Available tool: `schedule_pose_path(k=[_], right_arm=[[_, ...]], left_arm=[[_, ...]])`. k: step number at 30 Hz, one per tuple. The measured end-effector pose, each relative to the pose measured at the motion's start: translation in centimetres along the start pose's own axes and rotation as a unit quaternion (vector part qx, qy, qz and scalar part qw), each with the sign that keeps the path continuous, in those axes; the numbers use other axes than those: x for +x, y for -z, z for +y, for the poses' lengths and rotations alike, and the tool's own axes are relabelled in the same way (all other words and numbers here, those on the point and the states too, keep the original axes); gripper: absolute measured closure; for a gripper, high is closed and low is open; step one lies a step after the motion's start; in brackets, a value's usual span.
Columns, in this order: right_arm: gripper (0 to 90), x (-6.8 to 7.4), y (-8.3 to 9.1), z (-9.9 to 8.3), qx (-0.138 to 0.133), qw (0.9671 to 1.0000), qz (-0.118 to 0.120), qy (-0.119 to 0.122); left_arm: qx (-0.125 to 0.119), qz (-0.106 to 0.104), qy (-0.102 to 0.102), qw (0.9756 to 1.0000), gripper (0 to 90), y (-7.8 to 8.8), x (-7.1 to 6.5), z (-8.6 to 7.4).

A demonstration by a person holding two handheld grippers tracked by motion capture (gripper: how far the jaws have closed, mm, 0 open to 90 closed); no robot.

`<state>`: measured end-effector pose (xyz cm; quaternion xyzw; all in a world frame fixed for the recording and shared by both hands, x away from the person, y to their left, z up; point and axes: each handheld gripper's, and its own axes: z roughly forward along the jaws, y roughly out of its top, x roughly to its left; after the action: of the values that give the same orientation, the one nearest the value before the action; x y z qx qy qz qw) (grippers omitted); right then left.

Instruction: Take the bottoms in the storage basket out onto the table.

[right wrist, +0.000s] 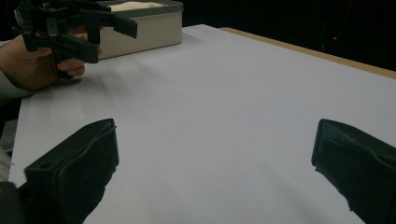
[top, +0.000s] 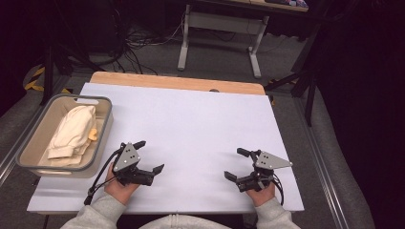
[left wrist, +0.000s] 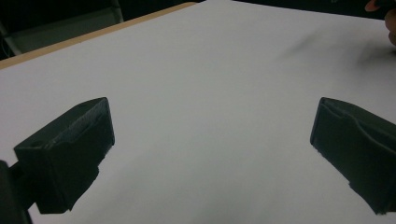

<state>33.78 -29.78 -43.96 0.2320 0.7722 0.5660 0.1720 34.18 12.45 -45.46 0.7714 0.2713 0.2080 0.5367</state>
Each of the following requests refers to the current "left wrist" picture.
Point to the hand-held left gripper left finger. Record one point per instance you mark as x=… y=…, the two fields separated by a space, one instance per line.
x=65 y=155

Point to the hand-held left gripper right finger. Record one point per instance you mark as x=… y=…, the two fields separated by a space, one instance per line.
x=358 y=149

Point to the white table mat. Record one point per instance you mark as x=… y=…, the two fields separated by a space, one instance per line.
x=199 y=93

